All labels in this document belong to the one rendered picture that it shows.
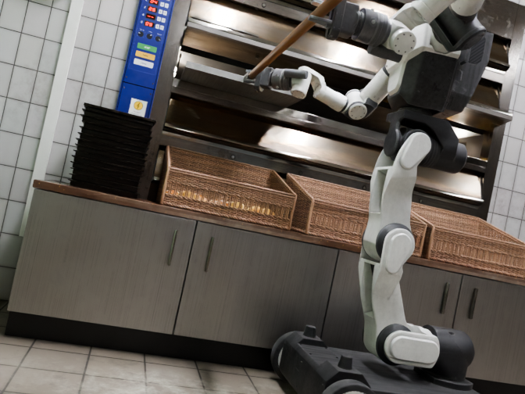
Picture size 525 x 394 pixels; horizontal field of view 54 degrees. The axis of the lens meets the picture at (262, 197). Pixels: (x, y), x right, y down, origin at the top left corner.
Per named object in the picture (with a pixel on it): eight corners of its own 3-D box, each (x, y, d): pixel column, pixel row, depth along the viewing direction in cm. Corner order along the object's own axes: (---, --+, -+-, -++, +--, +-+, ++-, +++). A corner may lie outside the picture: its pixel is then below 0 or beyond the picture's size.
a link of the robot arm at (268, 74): (259, 94, 227) (284, 97, 222) (251, 87, 218) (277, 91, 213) (265, 66, 227) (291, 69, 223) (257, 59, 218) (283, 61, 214)
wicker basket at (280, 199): (153, 200, 251) (166, 145, 252) (264, 223, 264) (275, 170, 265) (158, 204, 204) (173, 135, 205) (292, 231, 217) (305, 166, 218)
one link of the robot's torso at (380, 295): (393, 349, 197) (393, 223, 196) (420, 367, 177) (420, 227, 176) (355, 352, 193) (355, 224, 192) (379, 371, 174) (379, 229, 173)
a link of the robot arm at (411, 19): (384, 40, 141) (425, 3, 137) (376, 30, 149) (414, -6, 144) (398, 56, 144) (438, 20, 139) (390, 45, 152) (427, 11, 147)
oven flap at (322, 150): (163, 129, 250) (170, 94, 257) (478, 205, 293) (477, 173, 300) (164, 125, 246) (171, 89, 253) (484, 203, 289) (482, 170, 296)
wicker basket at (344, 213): (273, 225, 263) (285, 172, 264) (373, 245, 277) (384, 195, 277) (304, 234, 216) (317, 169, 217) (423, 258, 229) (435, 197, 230)
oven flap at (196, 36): (187, 26, 238) (181, 44, 257) (512, 120, 281) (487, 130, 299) (187, 20, 238) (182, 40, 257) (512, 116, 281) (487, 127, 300)
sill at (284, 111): (170, 87, 257) (173, 80, 257) (479, 168, 300) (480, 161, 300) (171, 85, 251) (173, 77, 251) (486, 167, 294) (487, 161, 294)
